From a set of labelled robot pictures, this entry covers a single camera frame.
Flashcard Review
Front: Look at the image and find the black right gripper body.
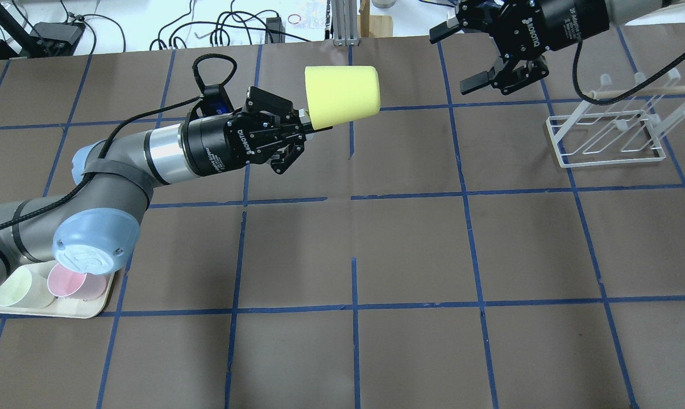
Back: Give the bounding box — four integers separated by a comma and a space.
456, 1, 609, 95

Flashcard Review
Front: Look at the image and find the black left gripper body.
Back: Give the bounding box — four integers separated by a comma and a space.
180, 86, 312, 177

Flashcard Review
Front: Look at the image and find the yellow plastic cup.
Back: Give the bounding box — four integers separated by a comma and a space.
304, 66, 381, 127

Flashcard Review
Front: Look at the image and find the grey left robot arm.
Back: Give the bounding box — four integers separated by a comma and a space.
0, 86, 332, 285

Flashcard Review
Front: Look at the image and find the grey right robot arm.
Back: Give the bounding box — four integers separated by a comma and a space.
429, 1, 674, 95

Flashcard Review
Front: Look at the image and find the pink plastic cup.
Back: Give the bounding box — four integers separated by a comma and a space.
47, 264, 108, 301

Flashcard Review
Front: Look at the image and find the pale green plastic cup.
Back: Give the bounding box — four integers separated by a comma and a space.
0, 267, 55, 308

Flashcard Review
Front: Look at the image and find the wooden dowel stick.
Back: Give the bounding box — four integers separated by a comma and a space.
586, 85, 685, 100

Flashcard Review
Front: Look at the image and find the white plastic tray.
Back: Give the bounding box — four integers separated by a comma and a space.
0, 274, 115, 319

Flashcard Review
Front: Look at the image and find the black right camera cable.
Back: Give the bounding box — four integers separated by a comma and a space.
572, 35, 685, 105

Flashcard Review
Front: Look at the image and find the black camera cable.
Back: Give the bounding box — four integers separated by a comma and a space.
0, 54, 238, 239
572, 35, 685, 105

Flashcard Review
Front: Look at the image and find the white wire cup rack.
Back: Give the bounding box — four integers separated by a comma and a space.
544, 68, 685, 168

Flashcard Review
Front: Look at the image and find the black left camera cable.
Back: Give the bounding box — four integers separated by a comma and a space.
0, 54, 238, 239

